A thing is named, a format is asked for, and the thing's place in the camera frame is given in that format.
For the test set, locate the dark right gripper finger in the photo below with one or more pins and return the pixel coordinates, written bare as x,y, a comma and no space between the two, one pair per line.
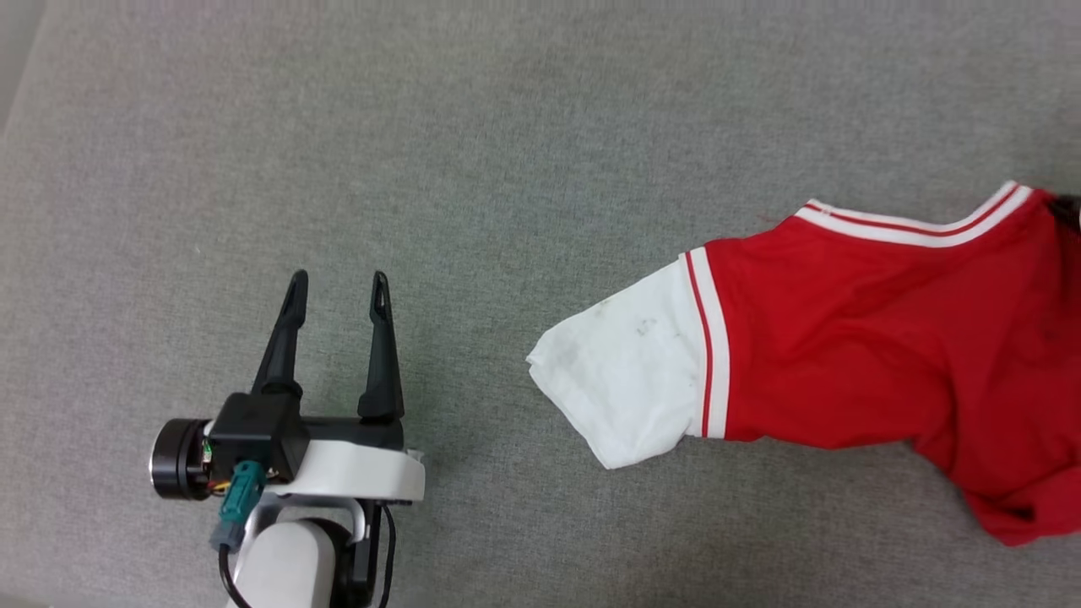
1068,211

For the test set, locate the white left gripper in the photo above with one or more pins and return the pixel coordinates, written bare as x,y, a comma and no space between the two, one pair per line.
355,473

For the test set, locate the red and white t-shirt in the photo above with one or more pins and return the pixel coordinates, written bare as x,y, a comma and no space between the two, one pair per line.
844,338

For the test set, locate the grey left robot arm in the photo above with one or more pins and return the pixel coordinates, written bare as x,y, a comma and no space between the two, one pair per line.
287,566

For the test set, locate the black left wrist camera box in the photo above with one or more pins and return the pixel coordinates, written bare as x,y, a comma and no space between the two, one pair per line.
253,431

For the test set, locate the teal left camera connector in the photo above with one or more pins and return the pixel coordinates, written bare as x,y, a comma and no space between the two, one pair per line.
241,494

